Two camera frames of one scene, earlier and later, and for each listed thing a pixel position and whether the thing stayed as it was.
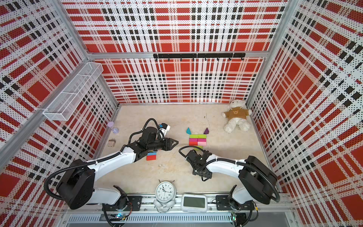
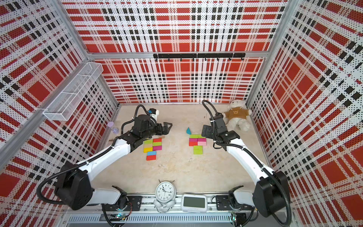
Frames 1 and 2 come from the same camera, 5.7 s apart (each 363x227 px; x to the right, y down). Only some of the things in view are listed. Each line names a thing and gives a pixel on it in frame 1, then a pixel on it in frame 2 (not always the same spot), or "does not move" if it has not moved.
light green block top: [200, 136] does not move
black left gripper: [168, 144] → [165, 130]
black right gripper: [195, 172] → [206, 131]
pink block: [202, 143] does not move
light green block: [197, 149] does not move
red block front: [151, 157] does not move
